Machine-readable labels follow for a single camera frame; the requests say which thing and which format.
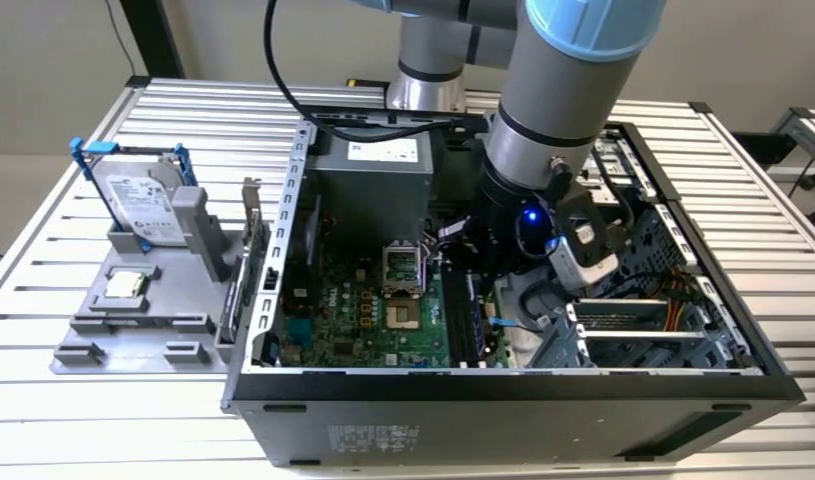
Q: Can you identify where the silver CPU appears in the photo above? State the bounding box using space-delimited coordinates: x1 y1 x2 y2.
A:
104 272 148 300

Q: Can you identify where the aluminium side table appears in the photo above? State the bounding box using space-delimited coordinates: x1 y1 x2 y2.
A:
766 106 815 176

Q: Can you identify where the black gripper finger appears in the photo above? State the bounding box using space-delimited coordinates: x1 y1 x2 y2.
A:
438 232 488 276

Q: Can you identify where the silver hard disk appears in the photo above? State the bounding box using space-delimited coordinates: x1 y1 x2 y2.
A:
88 153 190 249

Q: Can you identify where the green motherboard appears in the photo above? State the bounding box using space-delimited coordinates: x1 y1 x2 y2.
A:
276 248 515 371

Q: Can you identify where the teal expansion slot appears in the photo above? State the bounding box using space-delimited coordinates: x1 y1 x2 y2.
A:
286 319 315 350

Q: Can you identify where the orange yellow wire bundle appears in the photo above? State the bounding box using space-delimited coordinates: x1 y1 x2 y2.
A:
659 267 702 335

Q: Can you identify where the grey power supply unit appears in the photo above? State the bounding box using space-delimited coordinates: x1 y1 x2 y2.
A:
304 127 436 254

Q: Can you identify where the blue disk carrier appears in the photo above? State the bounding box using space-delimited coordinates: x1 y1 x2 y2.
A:
67 138 199 255

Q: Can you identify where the metal disk bay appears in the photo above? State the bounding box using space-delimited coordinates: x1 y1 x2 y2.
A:
530 298 749 372

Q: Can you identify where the metal socket cover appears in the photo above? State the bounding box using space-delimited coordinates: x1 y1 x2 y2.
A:
380 241 427 297

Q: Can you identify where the CPU socket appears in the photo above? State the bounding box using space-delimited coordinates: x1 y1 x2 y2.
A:
382 294 427 334

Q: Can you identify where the grey wire bundle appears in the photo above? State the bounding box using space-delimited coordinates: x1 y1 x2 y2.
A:
435 218 476 240

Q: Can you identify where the thick black cable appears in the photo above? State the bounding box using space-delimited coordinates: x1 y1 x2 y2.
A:
262 0 488 145

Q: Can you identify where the black table bracket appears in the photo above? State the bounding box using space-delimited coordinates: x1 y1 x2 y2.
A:
733 130 797 166

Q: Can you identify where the grey parts rack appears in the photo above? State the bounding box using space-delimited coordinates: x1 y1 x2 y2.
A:
49 185 274 377

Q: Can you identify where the black looped wire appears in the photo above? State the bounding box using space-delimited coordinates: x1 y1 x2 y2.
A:
516 279 573 335

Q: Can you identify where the black PC case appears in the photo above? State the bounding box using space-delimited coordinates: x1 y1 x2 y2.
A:
219 102 809 471

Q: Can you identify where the silver camera in black bracket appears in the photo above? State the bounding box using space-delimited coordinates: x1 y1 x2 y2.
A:
549 192 633 290

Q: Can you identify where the grey metal drive cage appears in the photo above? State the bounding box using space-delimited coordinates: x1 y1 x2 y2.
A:
579 127 653 209

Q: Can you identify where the black vertical post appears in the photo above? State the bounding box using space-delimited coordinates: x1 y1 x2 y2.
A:
116 0 187 80

